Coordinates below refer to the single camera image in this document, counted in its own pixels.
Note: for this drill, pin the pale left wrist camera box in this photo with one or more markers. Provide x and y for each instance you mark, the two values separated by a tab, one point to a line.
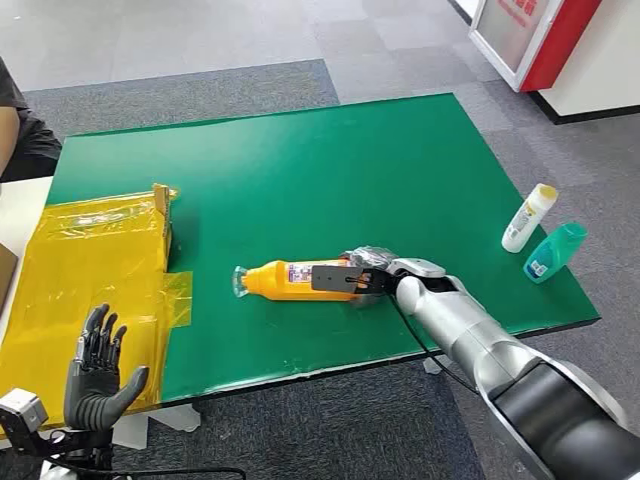
23	405

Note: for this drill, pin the white bottle with yellow cap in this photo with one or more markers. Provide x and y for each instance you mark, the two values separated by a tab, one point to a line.
525	218

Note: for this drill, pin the yellow plastic wrapped box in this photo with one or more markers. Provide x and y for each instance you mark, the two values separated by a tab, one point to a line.
75	272

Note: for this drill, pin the red and white cabinet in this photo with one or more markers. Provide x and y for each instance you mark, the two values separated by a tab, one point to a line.
530	33

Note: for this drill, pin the orange bottle with clear cap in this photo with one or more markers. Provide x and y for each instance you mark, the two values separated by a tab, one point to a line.
280	281

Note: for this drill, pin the white table foot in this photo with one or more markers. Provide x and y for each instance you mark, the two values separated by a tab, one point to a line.
435	364
170	420

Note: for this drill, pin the green table mat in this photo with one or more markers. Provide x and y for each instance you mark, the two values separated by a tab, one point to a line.
324	185

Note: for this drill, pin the white cabinet with black base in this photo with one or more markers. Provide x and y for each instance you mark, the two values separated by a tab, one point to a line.
600	60

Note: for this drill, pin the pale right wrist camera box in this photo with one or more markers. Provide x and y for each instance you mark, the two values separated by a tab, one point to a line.
417	267

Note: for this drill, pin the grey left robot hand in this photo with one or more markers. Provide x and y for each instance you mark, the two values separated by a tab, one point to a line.
92	397

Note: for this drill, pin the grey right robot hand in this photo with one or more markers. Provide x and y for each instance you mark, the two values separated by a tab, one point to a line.
372	262

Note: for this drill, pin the teal plastic bottle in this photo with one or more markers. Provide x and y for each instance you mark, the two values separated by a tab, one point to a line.
552	253

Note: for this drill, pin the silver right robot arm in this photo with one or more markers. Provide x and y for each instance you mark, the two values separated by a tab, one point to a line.
500	358

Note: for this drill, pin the brown cardboard piece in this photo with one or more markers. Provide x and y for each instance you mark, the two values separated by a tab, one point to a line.
6	275

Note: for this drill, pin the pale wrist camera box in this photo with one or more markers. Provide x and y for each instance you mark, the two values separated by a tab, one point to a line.
417	267
23	405

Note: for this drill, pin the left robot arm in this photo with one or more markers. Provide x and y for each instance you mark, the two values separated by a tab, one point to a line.
75	457

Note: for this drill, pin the person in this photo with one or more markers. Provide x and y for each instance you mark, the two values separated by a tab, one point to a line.
25	139

